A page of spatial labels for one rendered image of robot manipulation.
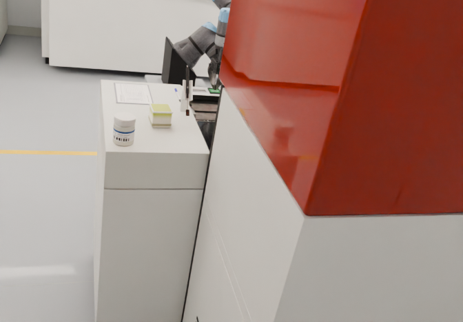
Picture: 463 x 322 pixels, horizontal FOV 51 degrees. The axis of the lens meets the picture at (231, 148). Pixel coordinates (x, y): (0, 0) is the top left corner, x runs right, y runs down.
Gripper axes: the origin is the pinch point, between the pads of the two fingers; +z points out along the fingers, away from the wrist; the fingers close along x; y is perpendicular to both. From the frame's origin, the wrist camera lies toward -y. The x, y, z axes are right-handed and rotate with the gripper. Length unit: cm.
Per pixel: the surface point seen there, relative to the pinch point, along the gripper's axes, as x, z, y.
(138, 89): -34.6, 1.4, 6.1
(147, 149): -36, 2, 57
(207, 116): -4.0, 10.2, 10.1
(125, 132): -44, -4, 55
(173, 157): -27, 4, 59
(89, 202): -51, 98, -49
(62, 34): -75, 59, -256
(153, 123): -32, 0, 41
